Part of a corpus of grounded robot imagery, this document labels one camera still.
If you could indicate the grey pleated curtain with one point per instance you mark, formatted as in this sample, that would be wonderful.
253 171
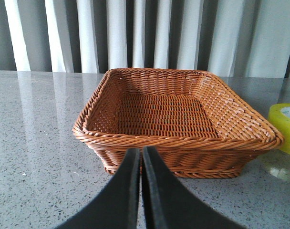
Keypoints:
241 38

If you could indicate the brown wicker basket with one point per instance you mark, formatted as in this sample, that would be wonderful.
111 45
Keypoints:
200 127

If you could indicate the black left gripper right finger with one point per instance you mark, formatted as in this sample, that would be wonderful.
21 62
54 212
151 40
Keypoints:
169 205

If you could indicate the yellow tape roll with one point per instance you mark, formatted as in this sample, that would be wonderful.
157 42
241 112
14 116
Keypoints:
279 116

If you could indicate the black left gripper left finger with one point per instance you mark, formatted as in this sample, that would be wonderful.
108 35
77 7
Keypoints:
116 206

